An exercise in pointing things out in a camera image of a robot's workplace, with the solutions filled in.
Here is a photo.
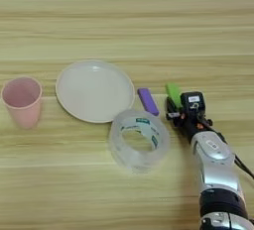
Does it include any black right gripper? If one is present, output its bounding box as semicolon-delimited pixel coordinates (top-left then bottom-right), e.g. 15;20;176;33
166;96;214;142

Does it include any green rectangular block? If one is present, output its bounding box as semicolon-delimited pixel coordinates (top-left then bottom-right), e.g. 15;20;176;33
165;82;184;110

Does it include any purple rectangular block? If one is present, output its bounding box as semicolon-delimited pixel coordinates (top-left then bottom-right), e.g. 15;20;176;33
137;87;161;117

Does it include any clear tape roll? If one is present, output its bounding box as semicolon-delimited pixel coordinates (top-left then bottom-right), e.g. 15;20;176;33
107;108;172;174

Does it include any white round plate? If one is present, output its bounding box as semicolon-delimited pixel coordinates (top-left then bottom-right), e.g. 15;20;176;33
55;59;136;125

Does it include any pink plastic cup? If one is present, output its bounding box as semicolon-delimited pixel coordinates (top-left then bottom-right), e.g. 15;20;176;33
0;76;44;130

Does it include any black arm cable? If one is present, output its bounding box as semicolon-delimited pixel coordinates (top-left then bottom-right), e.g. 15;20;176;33
211;121;254;180

